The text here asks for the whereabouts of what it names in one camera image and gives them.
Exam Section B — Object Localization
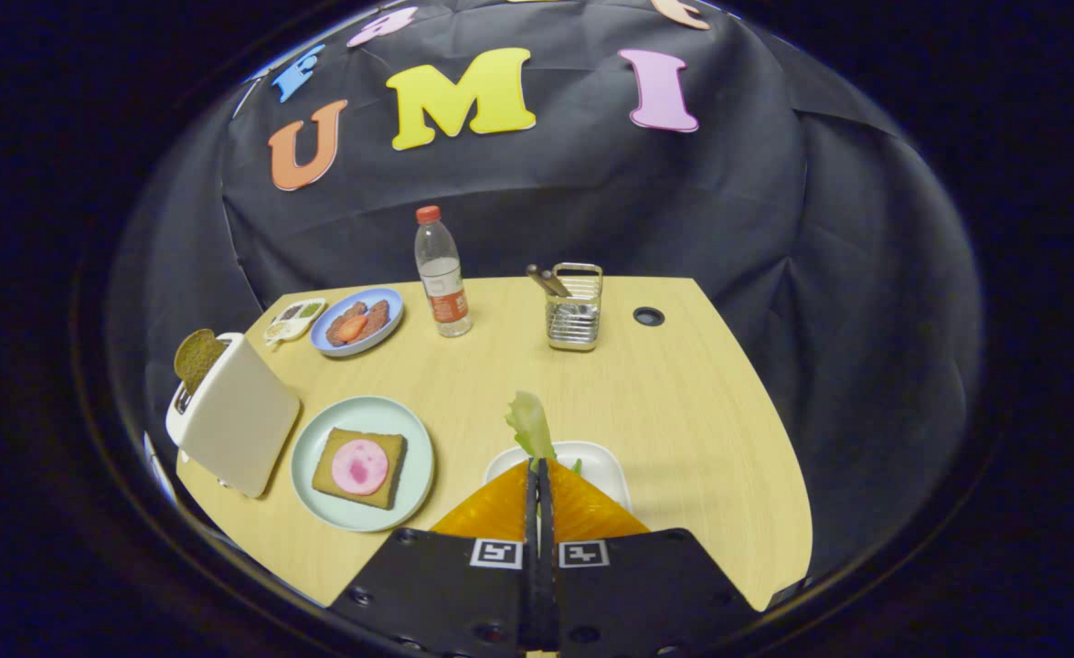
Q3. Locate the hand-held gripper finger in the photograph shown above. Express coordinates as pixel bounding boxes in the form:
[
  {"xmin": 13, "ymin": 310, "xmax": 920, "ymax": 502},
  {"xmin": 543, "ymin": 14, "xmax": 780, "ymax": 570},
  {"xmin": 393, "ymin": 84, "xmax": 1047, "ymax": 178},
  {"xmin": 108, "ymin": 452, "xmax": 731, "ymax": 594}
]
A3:
[
  {"xmin": 541, "ymin": 460, "xmax": 761, "ymax": 658},
  {"xmin": 326, "ymin": 460, "xmax": 542, "ymax": 658}
]

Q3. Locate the square brown bread slice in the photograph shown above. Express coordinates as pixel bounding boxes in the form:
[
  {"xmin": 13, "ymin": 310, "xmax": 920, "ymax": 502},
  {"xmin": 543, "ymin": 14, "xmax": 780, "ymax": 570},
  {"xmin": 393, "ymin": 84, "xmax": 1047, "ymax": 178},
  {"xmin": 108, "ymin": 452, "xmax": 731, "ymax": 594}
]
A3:
[{"xmin": 311, "ymin": 427, "xmax": 408, "ymax": 511}]

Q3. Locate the white sectioned dish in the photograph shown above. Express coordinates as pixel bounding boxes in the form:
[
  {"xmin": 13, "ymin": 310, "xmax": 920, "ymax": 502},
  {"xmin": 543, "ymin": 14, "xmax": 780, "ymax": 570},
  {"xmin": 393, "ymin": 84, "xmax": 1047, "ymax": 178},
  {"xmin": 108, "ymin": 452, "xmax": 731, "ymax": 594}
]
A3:
[{"xmin": 264, "ymin": 298, "xmax": 327, "ymax": 348}]

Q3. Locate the small white square plate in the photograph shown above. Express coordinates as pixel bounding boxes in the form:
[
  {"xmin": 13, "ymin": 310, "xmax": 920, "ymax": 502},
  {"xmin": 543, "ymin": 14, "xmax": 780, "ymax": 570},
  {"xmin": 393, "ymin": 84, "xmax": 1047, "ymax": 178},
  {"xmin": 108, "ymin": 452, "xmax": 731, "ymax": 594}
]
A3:
[{"xmin": 484, "ymin": 440, "xmax": 633, "ymax": 513}]

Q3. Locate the white toaster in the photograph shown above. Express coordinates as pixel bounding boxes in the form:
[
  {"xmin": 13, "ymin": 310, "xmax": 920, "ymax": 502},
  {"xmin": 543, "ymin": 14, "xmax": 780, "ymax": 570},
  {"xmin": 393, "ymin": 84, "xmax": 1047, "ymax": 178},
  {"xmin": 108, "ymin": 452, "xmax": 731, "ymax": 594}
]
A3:
[{"xmin": 165, "ymin": 332, "xmax": 303, "ymax": 499}]

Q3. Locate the pale green plate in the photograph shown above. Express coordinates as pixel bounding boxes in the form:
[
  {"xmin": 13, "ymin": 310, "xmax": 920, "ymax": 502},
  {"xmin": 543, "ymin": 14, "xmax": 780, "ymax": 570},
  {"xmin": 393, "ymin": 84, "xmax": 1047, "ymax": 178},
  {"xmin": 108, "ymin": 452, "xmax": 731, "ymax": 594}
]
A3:
[{"xmin": 290, "ymin": 395, "xmax": 435, "ymax": 534}]

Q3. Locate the clear red-capped water bottle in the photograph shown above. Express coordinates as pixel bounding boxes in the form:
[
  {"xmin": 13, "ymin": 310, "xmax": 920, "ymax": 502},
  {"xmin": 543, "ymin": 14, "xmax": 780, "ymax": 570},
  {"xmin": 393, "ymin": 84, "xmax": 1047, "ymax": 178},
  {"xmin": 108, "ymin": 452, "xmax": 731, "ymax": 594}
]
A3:
[{"xmin": 413, "ymin": 206, "xmax": 474, "ymax": 339}]

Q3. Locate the black backdrop cloth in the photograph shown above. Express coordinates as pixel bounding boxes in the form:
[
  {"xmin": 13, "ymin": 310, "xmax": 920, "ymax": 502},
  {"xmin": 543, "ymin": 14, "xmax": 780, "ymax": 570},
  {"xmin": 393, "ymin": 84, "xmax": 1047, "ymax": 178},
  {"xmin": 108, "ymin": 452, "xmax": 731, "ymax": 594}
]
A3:
[{"xmin": 107, "ymin": 0, "xmax": 985, "ymax": 586}]

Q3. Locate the round brown bread slice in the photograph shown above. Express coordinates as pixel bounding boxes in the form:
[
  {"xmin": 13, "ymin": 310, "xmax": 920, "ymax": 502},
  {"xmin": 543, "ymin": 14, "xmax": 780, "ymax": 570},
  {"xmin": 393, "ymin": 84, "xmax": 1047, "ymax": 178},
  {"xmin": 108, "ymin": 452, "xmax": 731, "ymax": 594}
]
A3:
[{"xmin": 174, "ymin": 328, "xmax": 229, "ymax": 396}]

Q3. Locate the pink ham slice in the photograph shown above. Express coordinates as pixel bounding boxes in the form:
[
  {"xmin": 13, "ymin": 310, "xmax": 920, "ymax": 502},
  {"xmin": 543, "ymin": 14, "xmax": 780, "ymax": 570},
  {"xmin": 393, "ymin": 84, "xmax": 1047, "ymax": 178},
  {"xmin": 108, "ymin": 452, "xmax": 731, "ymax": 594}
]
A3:
[{"xmin": 331, "ymin": 439, "xmax": 389, "ymax": 496}]

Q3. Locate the metal utensil holder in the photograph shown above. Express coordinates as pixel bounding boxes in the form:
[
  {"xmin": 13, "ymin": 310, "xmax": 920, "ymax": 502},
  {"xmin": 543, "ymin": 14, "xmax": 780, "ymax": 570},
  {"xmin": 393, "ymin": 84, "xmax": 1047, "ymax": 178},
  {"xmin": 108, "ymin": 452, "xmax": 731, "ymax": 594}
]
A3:
[{"xmin": 546, "ymin": 262, "xmax": 604, "ymax": 353}]

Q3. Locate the green lettuce leaf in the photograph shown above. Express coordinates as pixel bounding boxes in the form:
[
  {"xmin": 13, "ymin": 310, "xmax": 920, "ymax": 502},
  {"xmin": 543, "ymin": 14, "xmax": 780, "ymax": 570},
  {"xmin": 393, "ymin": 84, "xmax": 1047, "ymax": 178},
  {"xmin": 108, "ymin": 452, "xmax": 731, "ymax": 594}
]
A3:
[{"xmin": 505, "ymin": 391, "xmax": 583, "ymax": 476}]

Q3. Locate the blue plate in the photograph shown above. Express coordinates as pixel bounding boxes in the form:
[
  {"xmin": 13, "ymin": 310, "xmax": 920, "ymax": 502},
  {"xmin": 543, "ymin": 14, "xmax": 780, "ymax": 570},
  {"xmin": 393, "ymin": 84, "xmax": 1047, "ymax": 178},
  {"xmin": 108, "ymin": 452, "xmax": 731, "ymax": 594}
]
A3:
[{"xmin": 310, "ymin": 287, "xmax": 405, "ymax": 357}]

